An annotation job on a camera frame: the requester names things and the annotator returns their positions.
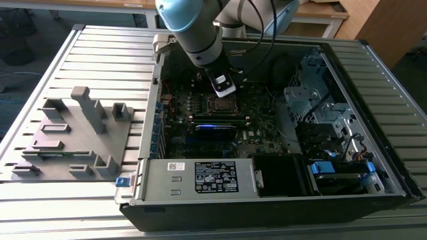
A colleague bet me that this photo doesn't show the CPU socket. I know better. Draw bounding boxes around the CPU socket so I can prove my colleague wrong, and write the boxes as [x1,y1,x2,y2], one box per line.
[204,93,247,116]

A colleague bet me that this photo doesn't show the metal drive cage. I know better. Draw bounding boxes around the metal drive cage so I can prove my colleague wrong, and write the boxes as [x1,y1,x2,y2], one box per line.
[282,48,356,126]

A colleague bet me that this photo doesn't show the black graphics card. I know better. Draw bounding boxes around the black graphics card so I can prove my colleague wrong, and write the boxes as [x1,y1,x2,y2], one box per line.
[194,123,239,145]

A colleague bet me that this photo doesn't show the green motherboard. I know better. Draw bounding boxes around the green motherboard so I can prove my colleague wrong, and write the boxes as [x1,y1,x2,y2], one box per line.
[159,82,294,161]

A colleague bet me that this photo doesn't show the chipset heatsink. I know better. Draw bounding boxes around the chipset heatsink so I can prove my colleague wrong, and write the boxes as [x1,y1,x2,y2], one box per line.
[236,144,259,158]

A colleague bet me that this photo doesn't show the wooden desk white legs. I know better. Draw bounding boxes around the wooden desk white legs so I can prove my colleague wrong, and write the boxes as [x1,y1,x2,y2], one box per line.
[0,0,158,29]
[155,0,351,39]

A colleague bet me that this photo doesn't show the grey power supply unit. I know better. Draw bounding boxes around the grey power supply unit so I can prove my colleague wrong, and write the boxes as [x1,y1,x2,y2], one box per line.
[132,158,266,202]

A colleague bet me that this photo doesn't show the grey parts rack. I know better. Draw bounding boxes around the grey parts rack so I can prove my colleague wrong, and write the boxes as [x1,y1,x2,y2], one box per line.
[9,86,136,182]

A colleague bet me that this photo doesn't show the blue case latch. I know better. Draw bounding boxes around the blue case latch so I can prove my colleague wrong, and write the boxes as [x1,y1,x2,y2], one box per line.
[113,176,131,188]

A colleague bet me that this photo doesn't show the wooden cabinet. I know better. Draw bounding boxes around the wooden cabinet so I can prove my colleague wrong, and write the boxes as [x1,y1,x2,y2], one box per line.
[335,0,427,71]

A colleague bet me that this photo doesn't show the black hard disk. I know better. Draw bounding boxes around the black hard disk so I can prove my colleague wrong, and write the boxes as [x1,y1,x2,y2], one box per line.
[314,173,364,197]

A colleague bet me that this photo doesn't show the black PC case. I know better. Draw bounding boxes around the black PC case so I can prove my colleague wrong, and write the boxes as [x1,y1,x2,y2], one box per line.
[112,33,427,233]

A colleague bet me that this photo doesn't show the green RAM stick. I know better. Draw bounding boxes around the green RAM stick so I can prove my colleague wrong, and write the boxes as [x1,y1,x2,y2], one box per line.
[36,151,73,159]

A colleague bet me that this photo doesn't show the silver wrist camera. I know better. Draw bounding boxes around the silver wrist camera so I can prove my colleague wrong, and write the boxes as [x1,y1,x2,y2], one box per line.
[204,68,238,98]

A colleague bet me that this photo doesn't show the thick black cable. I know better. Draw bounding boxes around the thick black cable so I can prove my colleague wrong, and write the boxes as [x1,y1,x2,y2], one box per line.
[268,53,300,87]

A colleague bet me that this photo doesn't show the grey case handle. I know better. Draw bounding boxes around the grey case handle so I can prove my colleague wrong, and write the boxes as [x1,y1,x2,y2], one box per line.
[151,34,178,61]

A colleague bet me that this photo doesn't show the black disk cable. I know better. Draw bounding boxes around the black disk cable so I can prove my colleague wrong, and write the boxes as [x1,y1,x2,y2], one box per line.
[300,91,334,126]

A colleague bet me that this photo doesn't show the coloured power wires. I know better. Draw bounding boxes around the coloured power wires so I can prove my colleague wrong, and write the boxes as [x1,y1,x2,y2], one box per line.
[352,147,372,161]

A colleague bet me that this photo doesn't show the pale blue floor cable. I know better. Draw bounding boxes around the pale blue floor cable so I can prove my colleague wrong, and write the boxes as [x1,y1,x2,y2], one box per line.
[0,71,44,105]

